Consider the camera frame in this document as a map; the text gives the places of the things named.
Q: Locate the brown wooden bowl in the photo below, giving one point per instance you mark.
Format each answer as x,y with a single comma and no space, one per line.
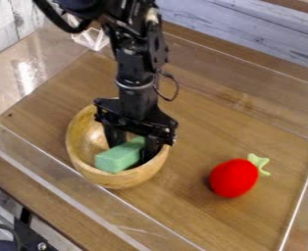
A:
85,141

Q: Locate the black clamp with cable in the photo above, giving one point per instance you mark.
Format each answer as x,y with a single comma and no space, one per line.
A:
26,239

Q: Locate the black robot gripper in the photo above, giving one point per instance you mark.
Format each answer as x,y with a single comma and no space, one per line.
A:
133,113

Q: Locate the clear acrylic tray wall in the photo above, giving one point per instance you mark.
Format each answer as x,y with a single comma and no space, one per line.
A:
90,216

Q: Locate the green rectangular block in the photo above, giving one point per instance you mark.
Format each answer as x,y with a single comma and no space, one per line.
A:
120,157

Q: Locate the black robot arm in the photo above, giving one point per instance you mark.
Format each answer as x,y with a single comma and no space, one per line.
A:
131,23

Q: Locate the red plush strawberry toy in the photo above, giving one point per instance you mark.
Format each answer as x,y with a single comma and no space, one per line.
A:
234,177

